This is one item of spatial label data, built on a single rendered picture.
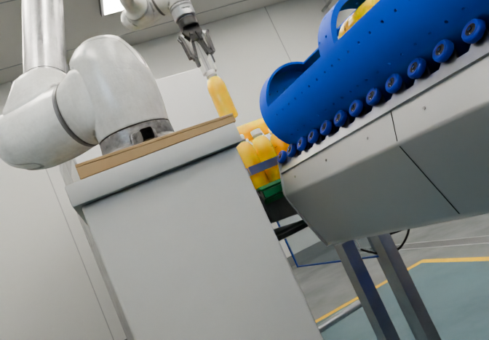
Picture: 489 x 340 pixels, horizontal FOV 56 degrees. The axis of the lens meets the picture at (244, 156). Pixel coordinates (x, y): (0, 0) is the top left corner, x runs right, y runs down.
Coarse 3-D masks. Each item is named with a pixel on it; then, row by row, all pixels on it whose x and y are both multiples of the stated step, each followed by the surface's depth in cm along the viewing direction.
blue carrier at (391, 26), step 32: (352, 0) 118; (384, 0) 92; (416, 0) 86; (448, 0) 81; (480, 0) 78; (320, 32) 115; (352, 32) 102; (384, 32) 95; (416, 32) 90; (448, 32) 87; (288, 64) 153; (320, 64) 116; (352, 64) 107; (384, 64) 101; (288, 96) 133; (320, 96) 122; (352, 96) 115; (384, 96) 114; (288, 128) 142
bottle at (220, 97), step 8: (208, 80) 174; (216, 80) 173; (208, 88) 174; (216, 88) 172; (224, 88) 173; (216, 96) 172; (224, 96) 172; (216, 104) 173; (224, 104) 172; (232, 104) 173; (224, 112) 172; (232, 112) 172
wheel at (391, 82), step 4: (392, 76) 102; (396, 76) 101; (400, 76) 101; (388, 80) 103; (392, 80) 102; (396, 80) 100; (400, 80) 100; (388, 84) 103; (392, 84) 101; (396, 84) 100; (400, 84) 100; (388, 88) 102; (392, 88) 101; (396, 88) 100; (392, 92) 102
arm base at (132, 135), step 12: (156, 120) 92; (168, 120) 96; (120, 132) 89; (132, 132) 89; (144, 132) 89; (156, 132) 91; (168, 132) 93; (108, 144) 90; (120, 144) 89; (132, 144) 88
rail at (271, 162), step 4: (276, 156) 164; (268, 160) 162; (272, 160) 163; (276, 160) 163; (256, 164) 160; (260, 164) 161; (264, 164) 161; (268, 164) 162; (272, 164) 162; (276, 164) 163; (248, 168) 159; (252, 168) 159; (256, 168) 160; (260, 168) 160; (264, 168) 161; (268, 168) 162; (252, 172) 159; (256, 172) 159
